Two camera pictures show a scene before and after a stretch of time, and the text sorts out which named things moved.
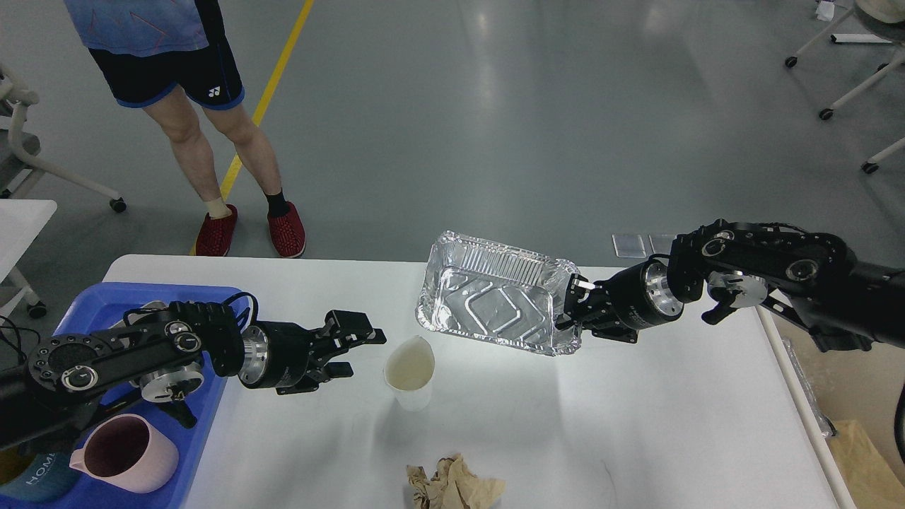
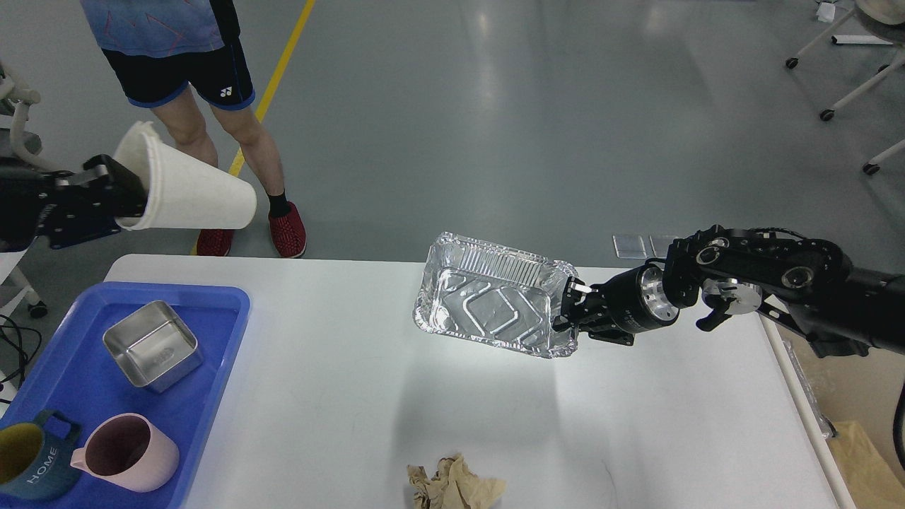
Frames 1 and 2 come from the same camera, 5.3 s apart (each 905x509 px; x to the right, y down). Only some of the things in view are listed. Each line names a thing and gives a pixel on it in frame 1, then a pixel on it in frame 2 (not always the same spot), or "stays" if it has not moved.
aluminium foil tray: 497,294 stays
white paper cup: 409,370 -> 184,191
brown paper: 453,486 stays
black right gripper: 621,303 stays
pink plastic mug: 125,451 stays
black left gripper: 281,354 -> 32,205
